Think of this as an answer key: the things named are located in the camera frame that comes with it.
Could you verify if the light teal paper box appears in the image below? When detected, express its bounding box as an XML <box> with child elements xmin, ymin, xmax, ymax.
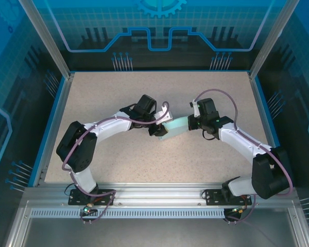
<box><xmin>158</xmin><ymin>116</ymin><xmax>190</xmax><ymax>142</ymax></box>

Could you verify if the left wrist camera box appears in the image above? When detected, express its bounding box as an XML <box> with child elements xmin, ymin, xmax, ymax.
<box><xmin>154</xmin><ymin>110</ymin><xmax>174</xmax><ymax>127</ymax></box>

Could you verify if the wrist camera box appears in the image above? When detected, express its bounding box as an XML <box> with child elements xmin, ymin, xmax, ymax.
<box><xmin>188</xmin><ymin>99</ymin><xmax>201</xmax><ymax>117</ymax></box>
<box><xmin>154</xmin><ymin>110</ymin><xmax>174</xmax><ymax>127</ymax></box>

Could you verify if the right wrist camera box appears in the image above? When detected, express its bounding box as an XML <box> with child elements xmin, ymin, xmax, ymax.
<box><xmin>188</xmin><ymin>99</ymin><xmax>201</xmax><ymax>117</ymax></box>

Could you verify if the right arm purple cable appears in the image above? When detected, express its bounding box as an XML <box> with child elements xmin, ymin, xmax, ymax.
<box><xmin>194</xmin><ymin>89</ymin><xmax>294</xmax><ymax>223</ymax></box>

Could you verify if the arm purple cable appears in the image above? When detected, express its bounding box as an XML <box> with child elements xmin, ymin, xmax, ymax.
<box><xmin>61</xmin><ymin>101</ymin><xmax>170</xmax><ymax>225</ymax></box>
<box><xmin>194</xmin><ymin>89</ymin><xmax>294</xmax><ymax>223</ymax></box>

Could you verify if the aluminium side rail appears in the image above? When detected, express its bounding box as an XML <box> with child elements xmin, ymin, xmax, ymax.
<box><xmin>32</xmin><ymin>73</ymin><xmax>75</xmax><ymax>188</ymax></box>
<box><xmin>248</xmin><ymin>72</ymin><xmax>286</xmax><ymax>187</ymax></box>

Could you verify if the aluminium frame beam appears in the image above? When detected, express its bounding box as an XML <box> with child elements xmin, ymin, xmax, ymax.
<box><xmin>23</xmin><ymin>183</ymin><xmax>299</xmax><ymax>206</ymax></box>

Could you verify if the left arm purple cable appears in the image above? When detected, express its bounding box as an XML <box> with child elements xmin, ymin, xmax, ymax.
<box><xmin>61</xmin><ymin>101</ymin><xmax>170</xmax><ymax>225</ymax></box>

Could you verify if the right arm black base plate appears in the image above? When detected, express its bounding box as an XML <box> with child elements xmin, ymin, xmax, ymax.
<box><xmin>203</xmin><ymin>189</ymin><xmax>253</xmax><ymax>206</ymax></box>

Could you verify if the slotted cable duct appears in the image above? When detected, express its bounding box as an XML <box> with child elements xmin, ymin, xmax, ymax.
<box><xmin>30</xmin><ymin>208</ymin><xmax>226</xmax><ymax>219</ymax></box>

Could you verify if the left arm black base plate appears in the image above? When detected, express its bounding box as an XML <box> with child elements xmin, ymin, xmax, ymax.
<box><xmin>67</xmin><ymin>189</ymin><xmax>116</xmax><ymax>206</ymax></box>

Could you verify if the cable connector with green light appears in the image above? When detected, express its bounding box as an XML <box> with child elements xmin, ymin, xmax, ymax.
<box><xmin>230</xmin><ymin>204</ymin><xmax>248</xmax><ymax>216</ymax></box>
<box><xmin>79</xmin><ymin>203</ymin><xmax>98</xmax><ymax>217</ymax></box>

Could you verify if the aluminium frame post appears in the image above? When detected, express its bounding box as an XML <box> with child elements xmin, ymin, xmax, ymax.
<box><xmin>18</xmin><ymin>0</ymin><xmax>75</xmax><ymax>80</ymax></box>
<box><xmin>248</xmin><ymin>0</ymin><xmax>301</xmax><ymax>80</ymax></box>

